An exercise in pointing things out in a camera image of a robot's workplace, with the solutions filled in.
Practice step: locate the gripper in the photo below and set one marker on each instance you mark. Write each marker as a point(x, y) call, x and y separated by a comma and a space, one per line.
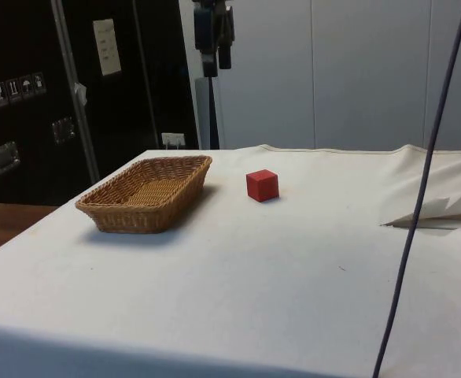
point(204, 27)

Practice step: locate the red cube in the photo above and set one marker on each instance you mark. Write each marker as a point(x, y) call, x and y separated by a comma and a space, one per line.
point(262, 187)

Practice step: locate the wicker basket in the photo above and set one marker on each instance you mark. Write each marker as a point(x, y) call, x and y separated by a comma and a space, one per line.
point(148, 197)

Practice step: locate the pale locker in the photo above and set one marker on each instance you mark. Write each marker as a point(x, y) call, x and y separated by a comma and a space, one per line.
point(266, 78)
point(458, 78)
point(368, 78)

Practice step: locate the black cabinet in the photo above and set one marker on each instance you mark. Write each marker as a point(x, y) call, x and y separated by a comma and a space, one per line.
point(26, 47)

